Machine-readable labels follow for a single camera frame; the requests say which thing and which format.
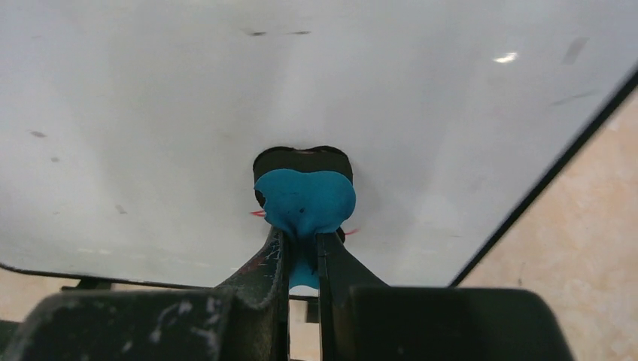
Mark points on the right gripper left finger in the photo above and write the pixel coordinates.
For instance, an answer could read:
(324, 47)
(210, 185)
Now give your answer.
(243, 318)

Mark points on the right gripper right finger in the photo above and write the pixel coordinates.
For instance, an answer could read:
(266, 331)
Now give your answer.
(363, 318)

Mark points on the blue whiteboard eraser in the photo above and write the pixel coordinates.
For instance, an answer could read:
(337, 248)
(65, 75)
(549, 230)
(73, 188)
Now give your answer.
(304, 193)

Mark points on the white whiteboard with black frame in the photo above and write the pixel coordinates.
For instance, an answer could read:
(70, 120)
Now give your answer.
(129, 128)

